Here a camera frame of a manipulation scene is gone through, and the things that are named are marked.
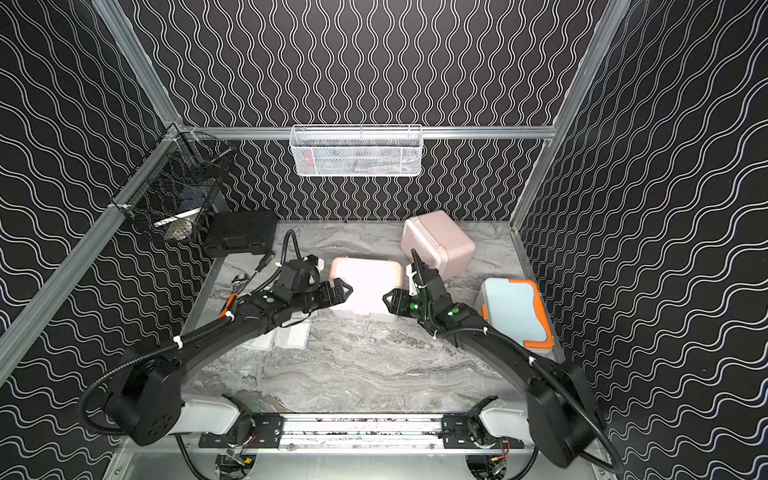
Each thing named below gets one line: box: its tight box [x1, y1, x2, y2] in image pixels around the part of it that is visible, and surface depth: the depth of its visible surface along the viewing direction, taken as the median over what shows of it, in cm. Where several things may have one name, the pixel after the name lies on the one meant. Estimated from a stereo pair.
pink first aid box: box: [401, 210, 476, 281], surface depth 99 cm
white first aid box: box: [329, 257, 403, 322], surface depth 86 cm
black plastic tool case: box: [204, 210, 278, 256], surface depth 112 cm
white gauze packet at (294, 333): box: [274, 312, 312, 349], surface depth 90 cm
